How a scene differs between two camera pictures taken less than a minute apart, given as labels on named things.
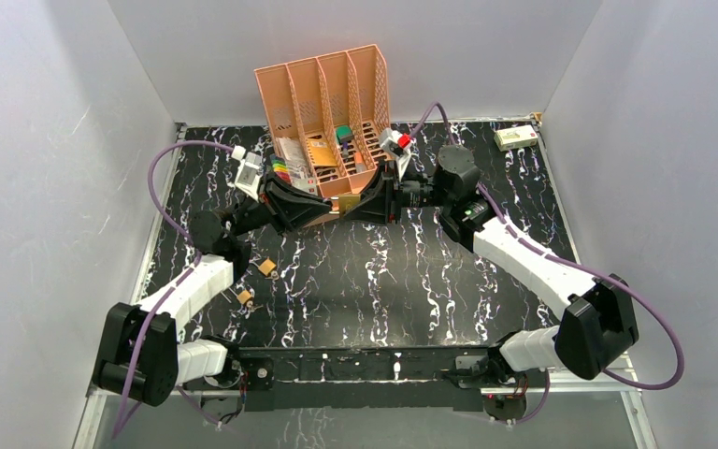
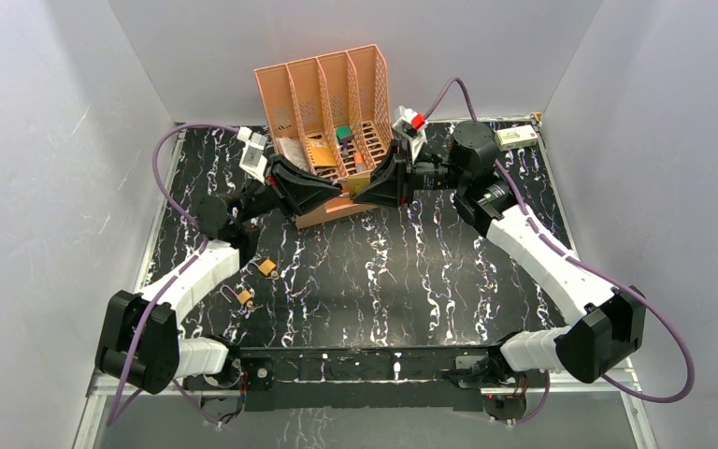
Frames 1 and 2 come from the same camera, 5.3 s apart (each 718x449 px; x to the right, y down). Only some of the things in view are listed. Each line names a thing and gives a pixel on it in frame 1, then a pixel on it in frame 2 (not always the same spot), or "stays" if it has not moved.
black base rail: (393, 379) stays
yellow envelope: (321, 152) stays
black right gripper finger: (380, 207) -> (390, 192)
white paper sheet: (292, 150) stays
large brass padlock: (346, 201) -> (355, 183)
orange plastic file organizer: (338, 106) stays
